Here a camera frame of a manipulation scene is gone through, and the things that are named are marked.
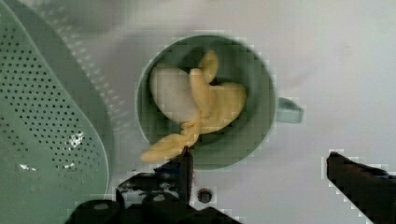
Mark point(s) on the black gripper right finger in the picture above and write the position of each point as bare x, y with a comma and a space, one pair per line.
371, 190

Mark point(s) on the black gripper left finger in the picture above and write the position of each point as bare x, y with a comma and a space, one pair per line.
160, 197

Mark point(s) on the yellow plush peeled banana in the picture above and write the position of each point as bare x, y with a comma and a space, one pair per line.
191, 100

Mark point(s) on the green mug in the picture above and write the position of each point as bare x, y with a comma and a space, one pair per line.
238, 62

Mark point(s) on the green perforated colander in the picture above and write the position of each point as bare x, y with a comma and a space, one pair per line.
56, 136

